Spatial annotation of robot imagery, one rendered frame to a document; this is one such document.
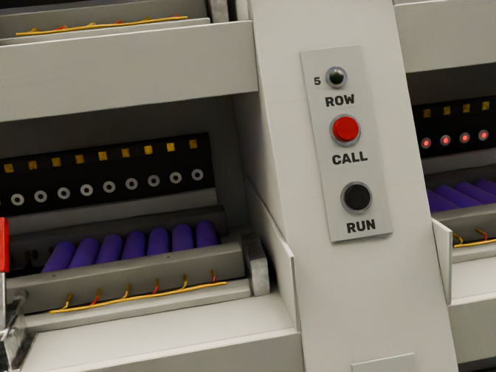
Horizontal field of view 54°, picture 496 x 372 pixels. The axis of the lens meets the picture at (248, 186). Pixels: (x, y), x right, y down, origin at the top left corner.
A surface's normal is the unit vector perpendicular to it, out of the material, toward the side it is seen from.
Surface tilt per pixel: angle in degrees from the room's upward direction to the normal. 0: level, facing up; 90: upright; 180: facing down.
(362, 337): 90
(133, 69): 111
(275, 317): 21
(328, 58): 90
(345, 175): 90
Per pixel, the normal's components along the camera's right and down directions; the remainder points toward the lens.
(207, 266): 0.16, 0.26
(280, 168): 0.10, -0.09
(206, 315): -0.11, -0.95
